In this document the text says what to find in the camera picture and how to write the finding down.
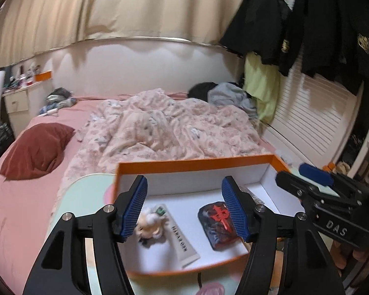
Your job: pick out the dark red pillow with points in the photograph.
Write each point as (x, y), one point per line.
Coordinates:
(37, 150)

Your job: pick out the black hanging jacket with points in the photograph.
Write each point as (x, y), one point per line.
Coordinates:
(332, 21)
(255, 21)

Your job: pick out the yellow green hanging garment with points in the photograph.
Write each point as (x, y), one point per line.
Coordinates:
(261, 80)

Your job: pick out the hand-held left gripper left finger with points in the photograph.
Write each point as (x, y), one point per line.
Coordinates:
(132, 212)

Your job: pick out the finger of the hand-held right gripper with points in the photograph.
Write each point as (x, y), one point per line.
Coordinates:
(295, 186)
(315, 175)

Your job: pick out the orange cardboard box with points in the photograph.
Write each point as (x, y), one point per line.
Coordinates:
(184, 184)

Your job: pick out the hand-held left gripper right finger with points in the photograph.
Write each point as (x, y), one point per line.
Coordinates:
(233, 212)

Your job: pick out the white drawer cabinet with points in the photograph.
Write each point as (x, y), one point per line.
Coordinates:
(17, 101)

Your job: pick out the beige curtain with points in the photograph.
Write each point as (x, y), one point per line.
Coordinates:
(110, 6)

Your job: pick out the small orange shelf box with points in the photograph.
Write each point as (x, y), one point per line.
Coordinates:
(43, 75)

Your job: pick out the pink bed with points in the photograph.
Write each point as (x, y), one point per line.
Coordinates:
(6, 221)

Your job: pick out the white cosmetic tube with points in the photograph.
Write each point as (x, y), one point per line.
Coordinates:
(180, 239)

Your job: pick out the clear crinkled plastic item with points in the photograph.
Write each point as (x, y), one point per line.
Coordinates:
(255, 198)

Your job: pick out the grey cloth bundle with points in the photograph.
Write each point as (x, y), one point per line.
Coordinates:
(59, 93)

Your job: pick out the beige cloth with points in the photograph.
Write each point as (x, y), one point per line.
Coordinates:
(342, 167)

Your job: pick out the small pale haired doll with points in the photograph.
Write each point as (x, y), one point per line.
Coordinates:
(150, 224)

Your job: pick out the grey blue clothing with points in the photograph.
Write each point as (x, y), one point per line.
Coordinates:
(227, 93)

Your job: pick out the black packet red symbol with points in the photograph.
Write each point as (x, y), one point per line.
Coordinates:
(215, 230)

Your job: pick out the black clothing heap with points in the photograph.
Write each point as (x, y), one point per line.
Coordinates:
(200, 89)

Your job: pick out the white slatted panel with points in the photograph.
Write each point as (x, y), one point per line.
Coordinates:
(304, 123)

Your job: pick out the person's right hand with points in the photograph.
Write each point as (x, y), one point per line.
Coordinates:
(339, 252)

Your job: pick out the blue white plush toy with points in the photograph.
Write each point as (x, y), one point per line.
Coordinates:
(53, 108)

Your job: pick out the pink floral blanket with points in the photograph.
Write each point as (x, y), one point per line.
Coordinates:
(172, 129)

